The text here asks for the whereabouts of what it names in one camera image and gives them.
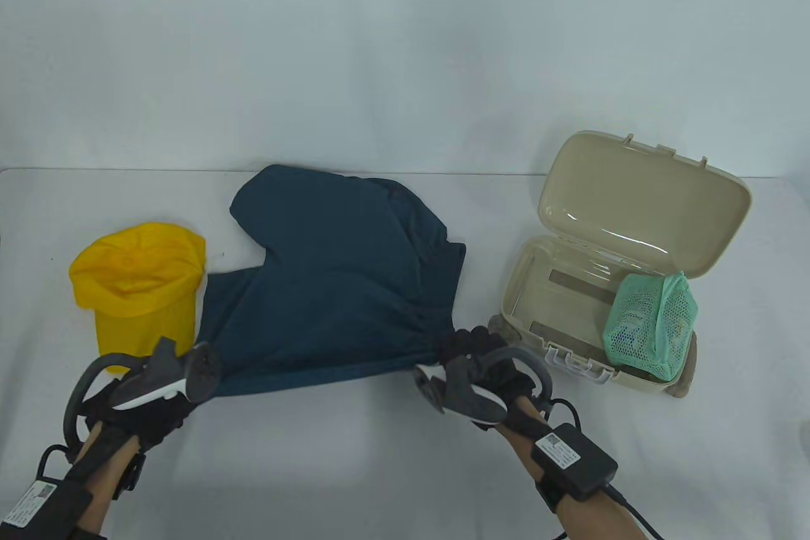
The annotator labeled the person's right hand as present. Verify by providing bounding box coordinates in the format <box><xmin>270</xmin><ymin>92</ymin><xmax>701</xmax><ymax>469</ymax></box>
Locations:
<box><xmin>440</xmin><ymin>326</ymin><xmax>552</xmax><ymax>434</ymax></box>

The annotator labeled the person's left hand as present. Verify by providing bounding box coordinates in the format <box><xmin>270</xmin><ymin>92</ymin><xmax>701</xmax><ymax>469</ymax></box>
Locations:
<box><xmin>82</xmin><ymin>375</ymin><xmax>198</xmax><ymax>449</ymax></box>

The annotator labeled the yellow baseball cap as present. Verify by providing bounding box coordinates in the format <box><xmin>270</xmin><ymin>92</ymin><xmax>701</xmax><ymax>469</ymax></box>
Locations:
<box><xmin>68</xmin><ymin>222</ymin><xmax>207</xmax><ymax>374</ymax></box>

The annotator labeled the green mesh bag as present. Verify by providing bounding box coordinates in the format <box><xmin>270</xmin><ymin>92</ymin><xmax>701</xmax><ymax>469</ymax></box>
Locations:
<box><xmin>601</xmin><ymin>272</ymin><xmax>701</xmax><ymax>382</ymax></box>

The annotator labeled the dark teal garment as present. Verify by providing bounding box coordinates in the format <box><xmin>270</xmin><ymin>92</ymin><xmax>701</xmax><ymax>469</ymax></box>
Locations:
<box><xmin>201</xmin><ymin>164</ymin><xmax>468</xmax><ymax>399</ymax></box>

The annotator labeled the beige hard-shell suitcase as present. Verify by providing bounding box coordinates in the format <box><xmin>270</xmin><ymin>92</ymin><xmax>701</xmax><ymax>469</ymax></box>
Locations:
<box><xmin>487</xmin><ymin>130</ymin><xmax>753</xmax><ymax>401</ymax></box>

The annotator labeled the person's right forearm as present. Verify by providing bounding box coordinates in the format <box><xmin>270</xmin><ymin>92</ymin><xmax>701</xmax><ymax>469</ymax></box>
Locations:
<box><xmin>499</xmin><ymin>398</ymin><xmax>649</xmax><ymax>540</ymax></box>

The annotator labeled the person's left forearm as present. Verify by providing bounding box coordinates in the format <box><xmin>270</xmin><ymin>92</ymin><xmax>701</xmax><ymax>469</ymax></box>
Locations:
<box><xmin>63</xmin><ymin>423</ymin><xmax>143</xmax><ymax>540</ymax></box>

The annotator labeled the black wrist sensor box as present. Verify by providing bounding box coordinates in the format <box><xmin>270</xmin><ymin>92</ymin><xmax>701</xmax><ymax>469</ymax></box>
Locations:
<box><xmin>0</xmin><ymin>480</ymin><xmax>89</xmax><ymax>540</ymax></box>
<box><xmin>530</xmin><ymin>425</ymin><xmax>619</xmax><ymax>499</ymax></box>

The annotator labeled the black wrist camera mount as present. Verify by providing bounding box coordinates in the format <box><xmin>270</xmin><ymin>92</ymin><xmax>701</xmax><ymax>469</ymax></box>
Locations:
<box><xmin>116</xmin><ymin>451</ymin><xmax>147</xmax><ymax>498</ymax></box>

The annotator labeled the black wrist strap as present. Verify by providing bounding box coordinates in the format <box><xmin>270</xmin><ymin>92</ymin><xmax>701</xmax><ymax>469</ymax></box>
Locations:
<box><xmin>535</xmin><ymin>478</ymin><xmax>571</xmax><ymax>515</ymax></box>

